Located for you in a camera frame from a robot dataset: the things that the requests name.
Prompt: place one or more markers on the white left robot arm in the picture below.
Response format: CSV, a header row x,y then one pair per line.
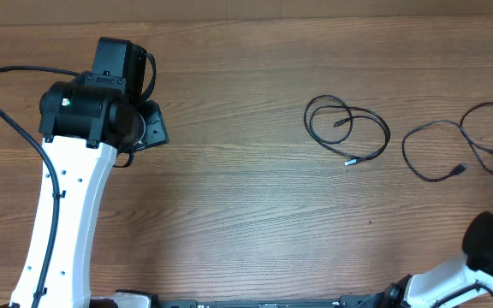
x,y
87,121

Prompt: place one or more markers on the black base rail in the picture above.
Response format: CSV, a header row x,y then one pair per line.
x,y
268,303

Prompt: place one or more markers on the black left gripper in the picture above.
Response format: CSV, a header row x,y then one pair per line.
x,y
157,133

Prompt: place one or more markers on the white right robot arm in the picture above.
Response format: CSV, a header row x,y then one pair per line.
x,y
454,282

